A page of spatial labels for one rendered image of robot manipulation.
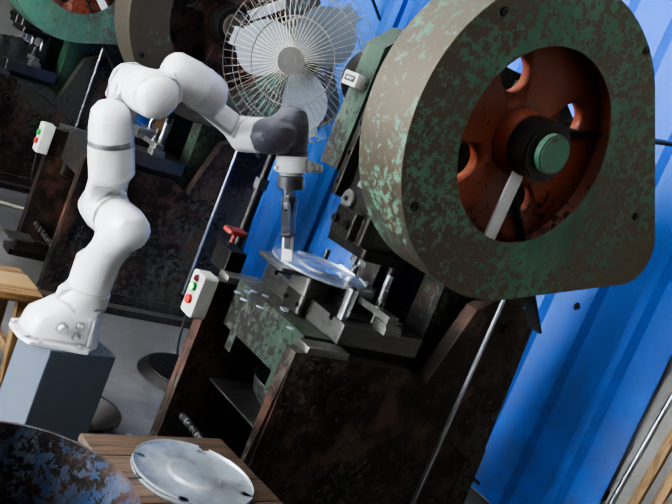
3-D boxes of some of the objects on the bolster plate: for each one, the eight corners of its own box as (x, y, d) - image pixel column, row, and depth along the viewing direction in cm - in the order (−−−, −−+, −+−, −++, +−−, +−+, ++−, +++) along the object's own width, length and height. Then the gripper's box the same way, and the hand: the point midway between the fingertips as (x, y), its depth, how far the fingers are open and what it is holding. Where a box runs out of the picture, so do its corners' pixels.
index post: (340, 320, 256) (353, 288, 255) (334, 315, 259) (347, 283, 257) (348, 321, 258) (361, 289, 256) (342, 317, 260) (355, 285, 259)
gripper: (282, 173, 265) (278, 256, 269) (272, 175, 252) (268, 263, 256) (308, 174, 264) (304, 258, 268) (300, 177, 251) (295, 265, 255)
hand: (287, 248), depth 261 cm, fingers closed
